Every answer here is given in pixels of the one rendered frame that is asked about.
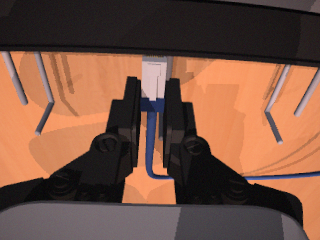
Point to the blue patch cord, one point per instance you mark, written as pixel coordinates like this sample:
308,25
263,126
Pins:
150,141

